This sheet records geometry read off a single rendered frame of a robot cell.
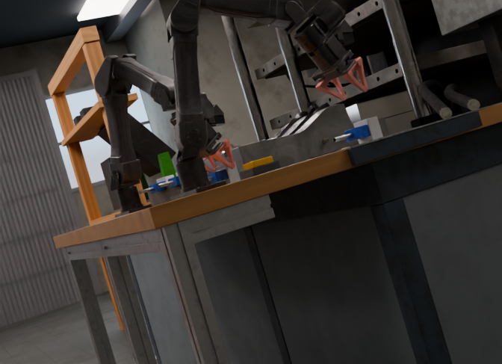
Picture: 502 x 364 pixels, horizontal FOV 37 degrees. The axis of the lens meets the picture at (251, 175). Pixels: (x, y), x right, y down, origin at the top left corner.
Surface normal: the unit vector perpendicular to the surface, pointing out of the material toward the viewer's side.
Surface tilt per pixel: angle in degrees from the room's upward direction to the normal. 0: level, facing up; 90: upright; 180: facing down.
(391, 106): 90
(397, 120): 90
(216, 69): 90
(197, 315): 90
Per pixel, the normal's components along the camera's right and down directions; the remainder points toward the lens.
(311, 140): 0.42, -0.13
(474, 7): -0.86, 0.26
